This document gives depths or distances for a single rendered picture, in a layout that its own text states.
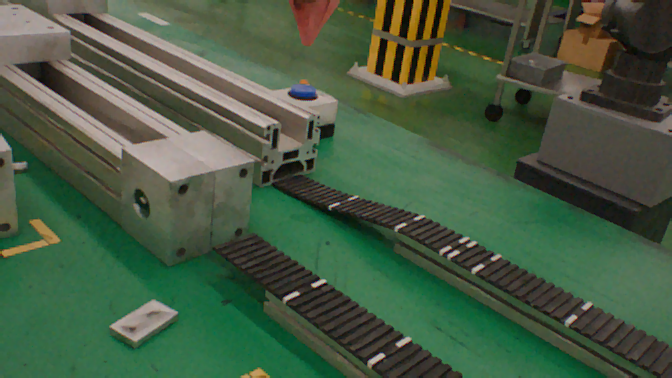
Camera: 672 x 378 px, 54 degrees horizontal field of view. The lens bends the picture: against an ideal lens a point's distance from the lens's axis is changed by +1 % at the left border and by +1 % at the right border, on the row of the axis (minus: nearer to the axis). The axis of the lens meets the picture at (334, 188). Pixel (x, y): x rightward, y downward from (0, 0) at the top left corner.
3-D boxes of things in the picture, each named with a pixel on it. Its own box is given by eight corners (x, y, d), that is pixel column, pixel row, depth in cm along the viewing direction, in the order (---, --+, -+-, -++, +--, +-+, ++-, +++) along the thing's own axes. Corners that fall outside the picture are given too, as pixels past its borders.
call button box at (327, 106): (334, 136, 102) (339, 98, 100) (288, 147, 96) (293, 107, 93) (299, 119, 107) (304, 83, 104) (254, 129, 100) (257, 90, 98)
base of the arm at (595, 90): (671, 114, 101) (594, 92, 107) (691, 62, 98) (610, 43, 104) (658, 123, 94) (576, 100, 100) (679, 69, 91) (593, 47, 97)
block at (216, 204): (264, 232, 73) (272, 155, 69) (168, 267, 64) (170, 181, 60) (216, 200, 78) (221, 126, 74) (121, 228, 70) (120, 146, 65)
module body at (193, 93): (314, 171, 89) (322, 113, 86) (258, 187, 83) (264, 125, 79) (50, 27, 136) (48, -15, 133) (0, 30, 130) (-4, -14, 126)
